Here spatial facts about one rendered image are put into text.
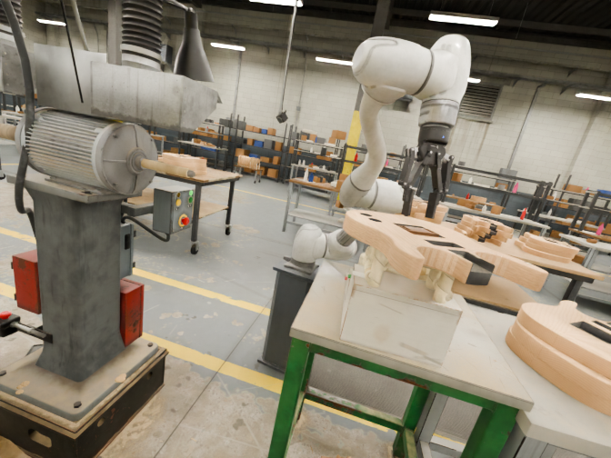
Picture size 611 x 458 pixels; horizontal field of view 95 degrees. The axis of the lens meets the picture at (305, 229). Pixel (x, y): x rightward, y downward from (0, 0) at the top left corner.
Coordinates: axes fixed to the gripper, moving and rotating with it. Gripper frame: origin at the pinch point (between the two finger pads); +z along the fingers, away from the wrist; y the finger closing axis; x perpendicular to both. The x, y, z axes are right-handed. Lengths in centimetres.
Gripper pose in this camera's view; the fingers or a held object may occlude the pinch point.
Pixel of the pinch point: (419, 205)
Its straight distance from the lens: 81.8
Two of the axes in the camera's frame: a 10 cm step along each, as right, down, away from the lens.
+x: 2.5, 1.8, -9.5
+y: -9.6, -1.0, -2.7
